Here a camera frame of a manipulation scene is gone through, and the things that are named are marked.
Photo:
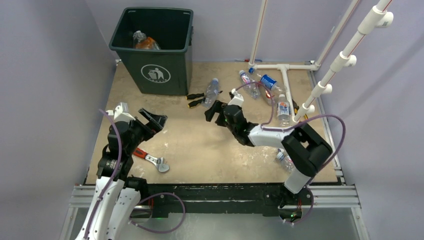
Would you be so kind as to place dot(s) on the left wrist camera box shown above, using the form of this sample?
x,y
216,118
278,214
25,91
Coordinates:
x,y
120,113

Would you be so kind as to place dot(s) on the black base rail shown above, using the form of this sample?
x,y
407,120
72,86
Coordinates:
x,y
266,199

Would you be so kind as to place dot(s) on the red adjustable wrench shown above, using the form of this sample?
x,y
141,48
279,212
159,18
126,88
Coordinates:
x,y
158,162

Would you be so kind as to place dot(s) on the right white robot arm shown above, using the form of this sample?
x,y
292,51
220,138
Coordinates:
x,y
308,151

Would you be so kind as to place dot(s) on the clear bottle blue cap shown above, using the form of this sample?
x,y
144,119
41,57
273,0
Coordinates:
x,y
211,94

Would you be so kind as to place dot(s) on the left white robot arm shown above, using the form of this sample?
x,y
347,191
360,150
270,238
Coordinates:
x,y
116,193

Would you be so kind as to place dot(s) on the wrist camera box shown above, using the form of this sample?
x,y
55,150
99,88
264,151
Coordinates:
x,y
235,98
120,113

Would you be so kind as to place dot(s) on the white PVC pipe frame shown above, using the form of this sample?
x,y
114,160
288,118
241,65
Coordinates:
x,y
377,17

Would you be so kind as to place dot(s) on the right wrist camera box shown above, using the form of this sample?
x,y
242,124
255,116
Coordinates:
x,y
235,98

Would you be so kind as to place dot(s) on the dark green trash bin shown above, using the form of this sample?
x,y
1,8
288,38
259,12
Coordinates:
x,y
157,72

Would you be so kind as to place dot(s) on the large orange bottle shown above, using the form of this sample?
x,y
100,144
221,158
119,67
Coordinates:
x,y
144,42

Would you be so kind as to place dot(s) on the blue label bottle far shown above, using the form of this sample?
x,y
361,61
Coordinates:
x,y
267,80

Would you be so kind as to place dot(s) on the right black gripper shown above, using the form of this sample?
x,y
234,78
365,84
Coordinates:
x,y
217,106

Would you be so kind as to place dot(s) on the white blue label bottle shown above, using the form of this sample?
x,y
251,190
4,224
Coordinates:
x,y
283,112

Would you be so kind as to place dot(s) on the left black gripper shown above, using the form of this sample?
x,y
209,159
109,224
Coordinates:
x,y
155,121

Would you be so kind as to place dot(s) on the black handled pliers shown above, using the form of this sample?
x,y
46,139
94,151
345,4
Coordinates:
x,y
195,99

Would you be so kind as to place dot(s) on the yellow black tool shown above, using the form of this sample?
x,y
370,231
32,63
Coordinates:
x,y
299,111

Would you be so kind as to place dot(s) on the purple label small bottle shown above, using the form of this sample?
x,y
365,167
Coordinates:
x,y
248,85

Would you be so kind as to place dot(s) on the purple label bottle near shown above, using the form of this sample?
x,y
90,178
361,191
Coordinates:
x,y
284,159

